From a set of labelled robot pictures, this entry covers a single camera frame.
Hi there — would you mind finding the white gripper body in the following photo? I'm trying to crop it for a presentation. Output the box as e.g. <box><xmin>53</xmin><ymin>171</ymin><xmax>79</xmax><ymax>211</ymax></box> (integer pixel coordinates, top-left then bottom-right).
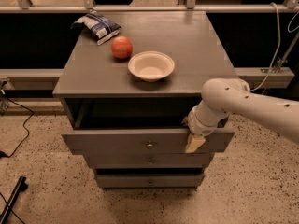
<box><xmin>187</xmin><ymin>101</ymin><xmax>229</xmax><ymax>136</ymax></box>

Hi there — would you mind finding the grey top drawer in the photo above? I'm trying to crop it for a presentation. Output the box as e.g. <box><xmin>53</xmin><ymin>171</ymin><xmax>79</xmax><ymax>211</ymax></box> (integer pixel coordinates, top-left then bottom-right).
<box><xmin>61</xmin><ymin>126</ymin><xmax>236</xmax><ymax>156</ymax></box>

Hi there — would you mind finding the grey drawer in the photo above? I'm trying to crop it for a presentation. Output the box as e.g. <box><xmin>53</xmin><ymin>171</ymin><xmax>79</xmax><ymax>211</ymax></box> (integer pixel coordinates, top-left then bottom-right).
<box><xmin>84</xmin><ymin>153</ymin><xmax>212</xmax><ymax>169</ymax></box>
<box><xmin>95</xmin><ymin>174</ymin><xmax>204</xmax><ymax>189</ymax></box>
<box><xmin>61</xmin><ymin>126</ymin><xmax>236</xmax><ymax>156</ymax></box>

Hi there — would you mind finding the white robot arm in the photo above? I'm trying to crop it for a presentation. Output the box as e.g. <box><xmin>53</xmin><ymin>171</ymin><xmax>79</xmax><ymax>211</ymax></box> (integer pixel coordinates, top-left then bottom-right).
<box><xmin>184</xmin><ymin>78</ymin><xmax>299</xmax><ymax>153</ymax></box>

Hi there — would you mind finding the grey wooden drawer cabinet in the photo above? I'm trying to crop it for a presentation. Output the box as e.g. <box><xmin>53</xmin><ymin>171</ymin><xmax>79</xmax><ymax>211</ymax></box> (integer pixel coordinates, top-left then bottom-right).
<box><xmin>53</xmin><ymin>11</ymin><xmax>236</xmax><ymax>176</ymax></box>

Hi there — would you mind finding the grey middle drawer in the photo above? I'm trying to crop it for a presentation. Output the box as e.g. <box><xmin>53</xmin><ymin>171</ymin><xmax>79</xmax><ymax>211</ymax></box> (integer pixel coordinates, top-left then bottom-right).
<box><xmin>84</xmin><ymin>153</ymin><xmax>212</xmax><ymax>169</ymax></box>

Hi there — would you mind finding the grey bottom drawer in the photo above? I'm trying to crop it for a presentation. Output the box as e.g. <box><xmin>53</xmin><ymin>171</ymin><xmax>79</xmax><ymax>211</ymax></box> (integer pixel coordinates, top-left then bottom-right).
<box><xmin>95</xmin><ymin>174</ymin><xmax>204</xmax><ymax>189</ymax></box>

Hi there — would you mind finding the white paper bowl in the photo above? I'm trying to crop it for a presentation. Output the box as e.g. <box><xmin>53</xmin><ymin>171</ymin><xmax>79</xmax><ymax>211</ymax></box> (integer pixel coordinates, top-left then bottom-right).
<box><xmin>128</xmin><ymin>51</ymin><xmax>175</xmax><ymax>82</ymax></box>

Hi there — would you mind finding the red apple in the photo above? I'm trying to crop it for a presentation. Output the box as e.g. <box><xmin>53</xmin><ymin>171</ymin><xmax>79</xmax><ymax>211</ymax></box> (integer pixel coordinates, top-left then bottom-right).
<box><xmin>111</xmin><ymin>36</ymin><xmax>133</xmax><ymax>59</ymax></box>

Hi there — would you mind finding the blue white chip bag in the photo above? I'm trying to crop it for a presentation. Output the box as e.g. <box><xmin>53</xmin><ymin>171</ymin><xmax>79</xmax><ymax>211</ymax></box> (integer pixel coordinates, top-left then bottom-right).
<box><xmin>71</xmin><ymin>11</ymin><xmax>121</xmax><ymax>45</ymax></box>

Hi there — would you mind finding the black metal bar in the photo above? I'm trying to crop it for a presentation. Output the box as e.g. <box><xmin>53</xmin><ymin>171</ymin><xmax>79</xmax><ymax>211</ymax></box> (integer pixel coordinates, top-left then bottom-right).
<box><xmin>0</xmin><ymin>176</ymin><xmax>28</xmax><ymax>224</ymax></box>

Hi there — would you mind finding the white cable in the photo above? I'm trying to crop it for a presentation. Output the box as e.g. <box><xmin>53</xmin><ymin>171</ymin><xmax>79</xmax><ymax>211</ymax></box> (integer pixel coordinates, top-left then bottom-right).
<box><xmin>250</xmin><ymin>2</ymin><xmax>299</xmax><ymax>92</ymax></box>

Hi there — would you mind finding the black floor cable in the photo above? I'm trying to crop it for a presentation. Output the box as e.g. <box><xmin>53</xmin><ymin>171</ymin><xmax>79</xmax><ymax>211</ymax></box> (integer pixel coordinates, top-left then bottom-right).
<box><xmin>0</xmin><ymin>89</ymin><xmax>35</xmax><ymax>159</ymax></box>

